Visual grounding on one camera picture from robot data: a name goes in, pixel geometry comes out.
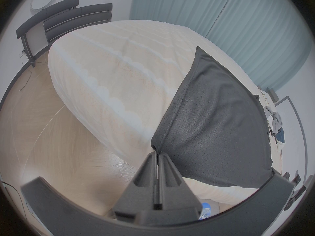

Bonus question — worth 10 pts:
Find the pile of clothes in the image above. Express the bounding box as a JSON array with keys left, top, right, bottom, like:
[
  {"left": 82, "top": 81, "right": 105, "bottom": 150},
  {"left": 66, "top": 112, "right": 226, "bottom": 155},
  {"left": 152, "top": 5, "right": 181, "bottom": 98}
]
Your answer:
[{"left": 264, "top": 106, "right": 286, "bottom": 144}]

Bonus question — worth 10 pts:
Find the blue-green curtain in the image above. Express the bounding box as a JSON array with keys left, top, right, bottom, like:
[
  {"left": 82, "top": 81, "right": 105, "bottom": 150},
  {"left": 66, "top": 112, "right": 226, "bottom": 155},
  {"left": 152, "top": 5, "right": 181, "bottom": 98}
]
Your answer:
[
  {"left": 129, "top": 0, "right": 237, "bottom": 37},
  {"left": 205, "top": 0, "right": 315, "bottom": 90}
]

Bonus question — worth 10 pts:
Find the white printed pillow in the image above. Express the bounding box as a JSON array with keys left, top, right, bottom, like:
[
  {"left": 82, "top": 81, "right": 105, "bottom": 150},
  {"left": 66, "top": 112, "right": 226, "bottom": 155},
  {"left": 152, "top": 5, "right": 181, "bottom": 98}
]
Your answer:
[{"left": 258, "top": 90, "right": 276, "bottom": 108}]

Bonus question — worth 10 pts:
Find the bed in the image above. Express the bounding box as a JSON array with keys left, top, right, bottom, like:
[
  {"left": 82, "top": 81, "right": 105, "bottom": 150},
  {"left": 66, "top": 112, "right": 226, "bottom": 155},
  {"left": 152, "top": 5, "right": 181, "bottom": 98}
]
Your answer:
[{"left": 47, "top": 20, "right": 307, "bottom": 209}]

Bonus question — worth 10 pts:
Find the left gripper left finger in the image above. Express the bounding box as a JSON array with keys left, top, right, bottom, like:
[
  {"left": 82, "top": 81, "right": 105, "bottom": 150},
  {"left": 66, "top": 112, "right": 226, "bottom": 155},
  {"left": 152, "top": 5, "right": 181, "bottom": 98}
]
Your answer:
[{"left": 113, "top": 151, "right": 158, "bottom": 216}]

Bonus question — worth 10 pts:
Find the black chest of drawers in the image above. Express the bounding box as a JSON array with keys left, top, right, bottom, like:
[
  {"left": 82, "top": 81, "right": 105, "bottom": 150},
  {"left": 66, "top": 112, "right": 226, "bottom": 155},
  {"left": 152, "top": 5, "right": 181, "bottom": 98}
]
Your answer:
[{"left": 43, "top": 3, "right": 114, "bottom": 43}]

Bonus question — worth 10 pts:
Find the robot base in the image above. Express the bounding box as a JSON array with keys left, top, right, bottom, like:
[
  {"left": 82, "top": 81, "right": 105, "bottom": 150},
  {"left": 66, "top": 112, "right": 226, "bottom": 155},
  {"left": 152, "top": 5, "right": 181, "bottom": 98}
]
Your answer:
[{"left": 197, "top": 202, "right": 213, "bottom": 221}]

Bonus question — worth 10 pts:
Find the grey bedside table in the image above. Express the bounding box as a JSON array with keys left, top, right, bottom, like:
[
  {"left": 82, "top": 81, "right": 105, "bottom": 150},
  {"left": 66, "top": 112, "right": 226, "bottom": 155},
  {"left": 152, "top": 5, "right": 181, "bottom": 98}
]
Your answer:
[{"left": 257, "top": 85, "right": 280, "bottom": 103}]

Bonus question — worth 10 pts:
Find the black T-shirt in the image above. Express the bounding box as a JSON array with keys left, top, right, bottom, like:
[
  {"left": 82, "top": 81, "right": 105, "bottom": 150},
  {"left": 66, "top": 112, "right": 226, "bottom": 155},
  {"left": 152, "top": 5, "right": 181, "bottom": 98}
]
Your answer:
[{"left": 151, "top": 46, "right": 274, "bottom": 189}]

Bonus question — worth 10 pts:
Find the black dressing table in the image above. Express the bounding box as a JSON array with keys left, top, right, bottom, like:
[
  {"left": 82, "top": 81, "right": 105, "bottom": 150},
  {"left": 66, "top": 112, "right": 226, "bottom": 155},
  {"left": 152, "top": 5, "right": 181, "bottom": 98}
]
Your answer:
[{"left": 16, "top": 0, "right": 80, "bottom": 68}]

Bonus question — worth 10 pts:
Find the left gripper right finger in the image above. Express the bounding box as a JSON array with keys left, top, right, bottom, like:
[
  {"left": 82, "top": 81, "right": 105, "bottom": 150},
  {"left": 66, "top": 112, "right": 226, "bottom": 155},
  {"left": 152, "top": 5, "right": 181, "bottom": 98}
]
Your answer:
[{"left": 158, "top": 153, "right": 201, "bottom": 210}]

